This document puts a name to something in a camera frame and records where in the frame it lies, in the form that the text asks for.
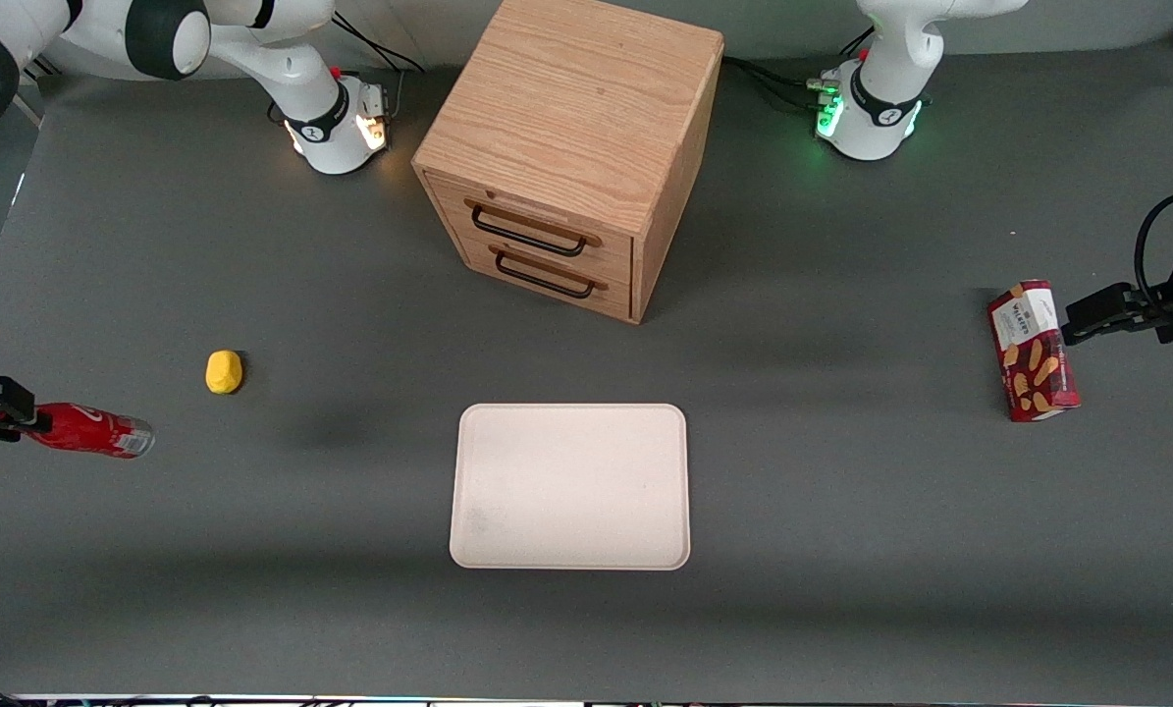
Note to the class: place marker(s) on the red tartan shortbread box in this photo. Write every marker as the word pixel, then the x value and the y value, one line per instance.
pixel 1033 353

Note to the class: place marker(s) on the red coke bottle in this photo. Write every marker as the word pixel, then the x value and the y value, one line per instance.
pixel 90 430

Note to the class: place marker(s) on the yellow lemon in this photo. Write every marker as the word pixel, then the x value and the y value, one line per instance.
pixel 224 372

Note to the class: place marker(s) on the beige rectangular tray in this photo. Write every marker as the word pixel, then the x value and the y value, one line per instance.
pixel 571 486

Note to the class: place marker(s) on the wooden two-drawer cabinet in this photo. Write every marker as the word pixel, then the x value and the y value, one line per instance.
pixel 566 108

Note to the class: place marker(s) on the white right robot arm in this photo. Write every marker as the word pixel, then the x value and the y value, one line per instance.
pixel 252 44

